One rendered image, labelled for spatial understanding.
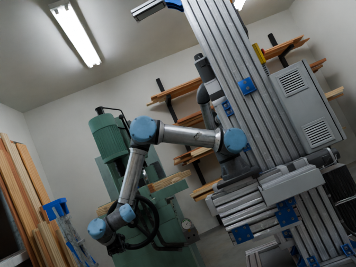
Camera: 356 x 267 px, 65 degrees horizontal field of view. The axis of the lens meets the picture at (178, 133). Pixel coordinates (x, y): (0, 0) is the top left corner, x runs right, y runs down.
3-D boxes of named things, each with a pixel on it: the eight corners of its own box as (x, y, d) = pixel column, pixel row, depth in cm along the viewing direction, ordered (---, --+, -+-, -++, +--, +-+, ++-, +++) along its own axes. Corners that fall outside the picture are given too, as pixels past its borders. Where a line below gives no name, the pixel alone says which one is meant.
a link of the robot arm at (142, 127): (239, 134, 143) (131, 119, 137) (250, 127, 128) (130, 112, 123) (238, 157, 141) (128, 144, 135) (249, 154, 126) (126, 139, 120)
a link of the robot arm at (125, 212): (127, 201, 130) (107, 214, 128) (126, 202, 119) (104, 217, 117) (136, 215, 129) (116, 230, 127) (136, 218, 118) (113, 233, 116)
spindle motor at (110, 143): (101, 164, 181) (84, 120, 184) (107, 165, 198) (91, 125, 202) (127, 153, 182) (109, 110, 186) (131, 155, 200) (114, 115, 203)
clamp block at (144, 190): (127, 210, 160) (122, 195, 161) (131, 207, 174) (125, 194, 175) (152, 199, 162) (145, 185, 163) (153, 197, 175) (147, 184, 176)
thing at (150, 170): (147, 184, 203) (140, 169, 204) (148, 184, 210) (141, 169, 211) (159, 179, 204) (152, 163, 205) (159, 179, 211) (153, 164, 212)
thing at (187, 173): (98, 216, 183) (95, 210, 184) (98, 216, 185) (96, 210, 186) (192, 174, 189) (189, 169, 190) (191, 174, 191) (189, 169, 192)
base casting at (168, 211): (107, 249, 166) (101, 234, 167) (122, 230, 223) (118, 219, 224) (177, 216, 170) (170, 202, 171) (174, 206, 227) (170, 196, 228)
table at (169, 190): (91, 232, 158) (88, 222, 158) (104, 223, 188) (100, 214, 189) (190, 188, 163) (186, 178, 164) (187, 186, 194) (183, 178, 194)
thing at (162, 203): (105, 232, 167) (103, 226, 168) (112, 226, 188) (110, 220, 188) (167, 204, 171) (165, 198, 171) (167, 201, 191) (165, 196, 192)
